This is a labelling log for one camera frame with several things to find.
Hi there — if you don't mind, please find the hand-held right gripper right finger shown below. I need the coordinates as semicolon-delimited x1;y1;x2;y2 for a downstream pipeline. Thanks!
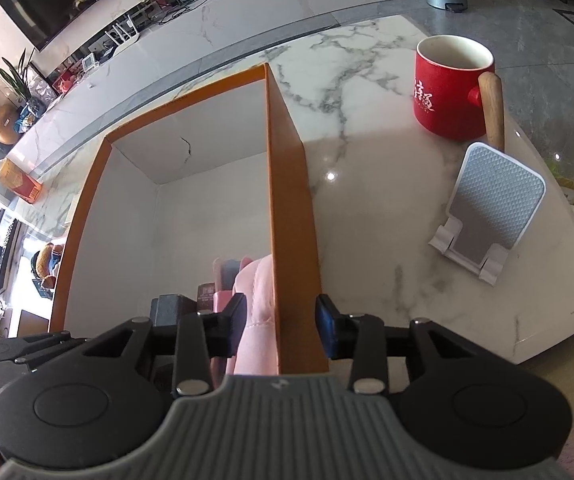
315;294;472;393

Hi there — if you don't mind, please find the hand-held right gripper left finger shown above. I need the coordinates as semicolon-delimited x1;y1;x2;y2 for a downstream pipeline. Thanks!
82;294;247;400

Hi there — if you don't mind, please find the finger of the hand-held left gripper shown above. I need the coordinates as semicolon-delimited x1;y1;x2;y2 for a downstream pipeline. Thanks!
0;331;88;365

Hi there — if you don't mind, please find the pink quilted pouch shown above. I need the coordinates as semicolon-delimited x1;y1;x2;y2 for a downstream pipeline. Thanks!
232;254;282;376

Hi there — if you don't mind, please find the pink snap wallet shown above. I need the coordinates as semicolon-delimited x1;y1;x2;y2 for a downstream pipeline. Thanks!
212;256;254;311

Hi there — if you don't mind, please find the maroon card box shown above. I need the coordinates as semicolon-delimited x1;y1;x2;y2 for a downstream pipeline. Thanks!
196;282;218;313

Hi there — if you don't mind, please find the dark grey box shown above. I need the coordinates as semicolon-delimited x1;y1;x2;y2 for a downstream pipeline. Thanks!
151;294;199;331

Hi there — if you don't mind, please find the brown bear plush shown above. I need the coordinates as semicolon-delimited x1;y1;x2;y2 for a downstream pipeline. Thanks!
31;242;65;291

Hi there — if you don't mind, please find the orange cardboard box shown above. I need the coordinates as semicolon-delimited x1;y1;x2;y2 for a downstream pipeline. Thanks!
47;62;329;376

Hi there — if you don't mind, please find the black keyboard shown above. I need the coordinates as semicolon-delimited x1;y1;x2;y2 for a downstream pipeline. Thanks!
0;217;30;293

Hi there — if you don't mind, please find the white phone stand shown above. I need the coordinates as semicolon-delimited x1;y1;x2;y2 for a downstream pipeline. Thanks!
428;141;548;287

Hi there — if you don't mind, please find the potted snake plant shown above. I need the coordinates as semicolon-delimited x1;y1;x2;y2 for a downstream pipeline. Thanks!
0;47;40;111

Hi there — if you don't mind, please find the white router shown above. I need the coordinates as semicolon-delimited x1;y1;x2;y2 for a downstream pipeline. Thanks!
104;15;140;48

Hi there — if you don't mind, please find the red mug wooden handle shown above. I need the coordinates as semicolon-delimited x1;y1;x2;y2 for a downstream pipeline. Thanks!
412;35;506;153

